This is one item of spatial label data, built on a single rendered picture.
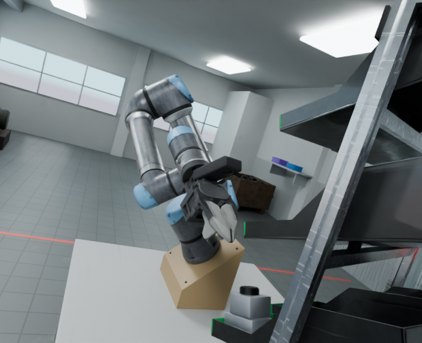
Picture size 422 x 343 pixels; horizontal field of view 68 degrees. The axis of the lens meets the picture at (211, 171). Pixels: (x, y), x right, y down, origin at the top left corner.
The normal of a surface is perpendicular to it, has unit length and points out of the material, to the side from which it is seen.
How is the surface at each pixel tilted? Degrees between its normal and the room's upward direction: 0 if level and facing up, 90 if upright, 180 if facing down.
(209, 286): 90
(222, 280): 90
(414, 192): 90
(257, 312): 65
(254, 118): 90
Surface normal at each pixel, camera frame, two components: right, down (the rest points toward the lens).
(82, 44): 0.32, 0.23
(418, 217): -0.82, -0.18
